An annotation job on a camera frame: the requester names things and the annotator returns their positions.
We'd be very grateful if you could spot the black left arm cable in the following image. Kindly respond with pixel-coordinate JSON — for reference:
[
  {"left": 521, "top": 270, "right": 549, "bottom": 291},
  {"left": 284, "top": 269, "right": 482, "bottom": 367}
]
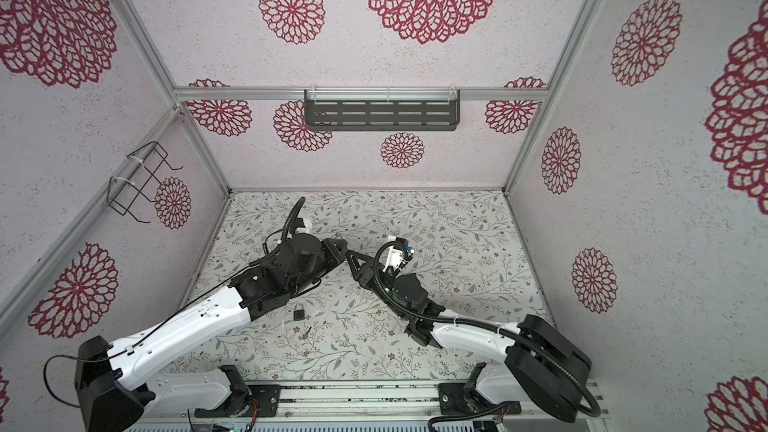
[{"left": 43, "top": 196, "right": 307, "bottom": 409}]

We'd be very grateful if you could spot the dark metal wall shelf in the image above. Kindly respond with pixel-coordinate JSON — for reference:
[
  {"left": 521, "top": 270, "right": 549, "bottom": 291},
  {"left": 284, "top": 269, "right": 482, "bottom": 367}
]
[{"left": 304, "top": 89, "right": 461, "bottom": 132}]

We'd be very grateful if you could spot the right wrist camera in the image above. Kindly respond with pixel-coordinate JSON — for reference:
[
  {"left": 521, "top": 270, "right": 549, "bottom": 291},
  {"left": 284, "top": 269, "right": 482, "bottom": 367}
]
[{"left": 384, "top": 235, "right": 413, "bottom": 276}]

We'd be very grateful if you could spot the black padlock left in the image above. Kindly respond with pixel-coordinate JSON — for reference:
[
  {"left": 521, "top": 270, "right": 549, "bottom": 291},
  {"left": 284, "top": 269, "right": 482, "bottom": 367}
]
[{"left": 293, "top": 307, "right": 306, "bottom": 321}]

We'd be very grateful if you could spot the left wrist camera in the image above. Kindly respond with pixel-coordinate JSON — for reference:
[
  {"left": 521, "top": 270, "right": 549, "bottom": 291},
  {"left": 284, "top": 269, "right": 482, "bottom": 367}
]
[{"left": 291, "top": 217, "right": 312, "bottom": 235}]

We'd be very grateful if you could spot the black wire wall rack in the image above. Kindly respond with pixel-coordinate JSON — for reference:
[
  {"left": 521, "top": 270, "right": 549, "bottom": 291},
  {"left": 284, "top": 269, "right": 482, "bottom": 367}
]
[{"left": 106, "top": 140, "right": 183, "bottom": 224}]

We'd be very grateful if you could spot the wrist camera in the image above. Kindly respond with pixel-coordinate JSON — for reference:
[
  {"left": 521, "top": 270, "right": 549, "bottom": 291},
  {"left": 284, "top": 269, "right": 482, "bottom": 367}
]
[
  {"left": 291, "top": 217, "right": 312, "bottom": 235},
  {"left": 384, "top": 235, "right": 413, "bottom": 276}
]

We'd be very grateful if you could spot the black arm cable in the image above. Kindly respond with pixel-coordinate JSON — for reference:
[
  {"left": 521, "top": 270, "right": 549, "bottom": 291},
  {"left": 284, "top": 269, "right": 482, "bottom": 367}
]
[
  {"left": 371, "top": 241, "right": 602, "bottom": 419},
  {"left": 43, "top": 196, "right": 307, "bottom": 409}
]

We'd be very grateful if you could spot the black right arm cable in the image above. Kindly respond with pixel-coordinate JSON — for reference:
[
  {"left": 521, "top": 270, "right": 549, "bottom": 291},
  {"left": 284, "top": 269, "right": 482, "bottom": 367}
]
[{"left": 371, "top": 241, "right": 602, "bottom": 419}]

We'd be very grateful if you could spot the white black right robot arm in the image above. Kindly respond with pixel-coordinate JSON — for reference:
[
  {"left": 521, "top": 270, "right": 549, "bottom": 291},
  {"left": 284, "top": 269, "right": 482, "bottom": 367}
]
[{"left": 346, "top": 243, "right": 602, "bottom": 423}]

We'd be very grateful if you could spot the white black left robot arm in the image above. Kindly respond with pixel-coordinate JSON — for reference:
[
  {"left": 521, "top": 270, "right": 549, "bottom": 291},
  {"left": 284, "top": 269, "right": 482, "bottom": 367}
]
[{"left": 75, "top": 233, "right": 348, "bottom": 431}]

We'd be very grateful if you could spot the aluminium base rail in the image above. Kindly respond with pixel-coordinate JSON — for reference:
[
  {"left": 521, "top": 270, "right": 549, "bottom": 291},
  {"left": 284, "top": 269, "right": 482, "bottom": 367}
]
[{"left": 107, "top": 379, "right": 610, "bottom": 422}]

